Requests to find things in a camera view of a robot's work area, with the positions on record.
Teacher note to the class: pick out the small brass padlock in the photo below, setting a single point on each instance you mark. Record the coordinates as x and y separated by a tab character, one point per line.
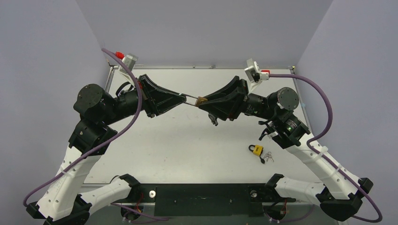
192	100

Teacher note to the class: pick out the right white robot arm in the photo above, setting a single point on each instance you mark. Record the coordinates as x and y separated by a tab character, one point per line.
339	193

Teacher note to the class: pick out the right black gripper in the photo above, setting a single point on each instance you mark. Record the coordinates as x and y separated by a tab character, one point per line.
242	99

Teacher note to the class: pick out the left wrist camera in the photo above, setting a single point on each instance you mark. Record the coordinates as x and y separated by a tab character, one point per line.
129	60

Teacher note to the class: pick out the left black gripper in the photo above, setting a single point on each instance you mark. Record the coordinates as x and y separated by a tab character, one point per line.
164	100

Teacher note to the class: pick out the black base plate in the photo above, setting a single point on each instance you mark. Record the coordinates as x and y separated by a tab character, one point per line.
177	200

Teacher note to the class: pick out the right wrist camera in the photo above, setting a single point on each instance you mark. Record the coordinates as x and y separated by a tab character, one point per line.
255	75

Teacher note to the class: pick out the silver keys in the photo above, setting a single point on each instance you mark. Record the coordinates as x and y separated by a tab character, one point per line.
266	157

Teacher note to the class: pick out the small keys bunch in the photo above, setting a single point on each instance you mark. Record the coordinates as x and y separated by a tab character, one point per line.
213	119

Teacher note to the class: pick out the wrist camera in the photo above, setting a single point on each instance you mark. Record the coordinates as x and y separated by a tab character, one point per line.
129	60
255	75

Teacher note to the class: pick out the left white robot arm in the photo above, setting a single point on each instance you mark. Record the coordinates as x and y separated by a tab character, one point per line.
63	204

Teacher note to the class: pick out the yellow padlock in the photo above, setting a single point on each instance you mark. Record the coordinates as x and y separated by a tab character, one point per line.
257	150

